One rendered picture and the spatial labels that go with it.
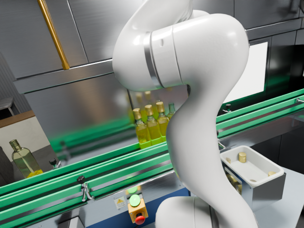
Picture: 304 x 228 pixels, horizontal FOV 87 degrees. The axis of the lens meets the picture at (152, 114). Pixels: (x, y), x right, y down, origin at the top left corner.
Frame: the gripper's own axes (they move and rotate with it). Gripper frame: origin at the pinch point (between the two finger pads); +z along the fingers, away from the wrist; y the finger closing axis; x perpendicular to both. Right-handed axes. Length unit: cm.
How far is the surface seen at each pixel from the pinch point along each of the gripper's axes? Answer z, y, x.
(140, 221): 38, 36, -28
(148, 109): 2.3, 7.0, -20.9
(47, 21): -42, 5, -53
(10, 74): -33, -407, -532
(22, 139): 96, -176, -333
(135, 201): 32, 31, -30
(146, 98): 1.0, -6.7, -23.3
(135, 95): -2.5, -4.6, -28.5
